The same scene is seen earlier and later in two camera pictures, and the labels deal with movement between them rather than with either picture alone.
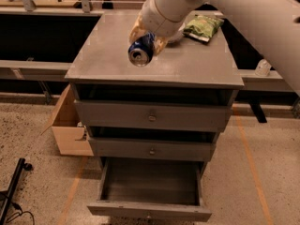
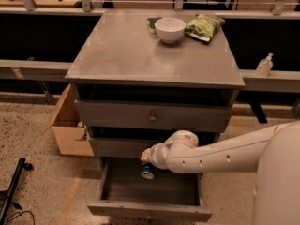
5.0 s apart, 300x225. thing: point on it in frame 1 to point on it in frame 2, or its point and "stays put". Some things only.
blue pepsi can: (141, 51) to (148, 171)
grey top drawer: (112, 114) stays put
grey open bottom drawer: (151, 188) stays put
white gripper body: (159, 20) to (154, 157)
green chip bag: (201, 27) stays put
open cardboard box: (68, 134) stays put
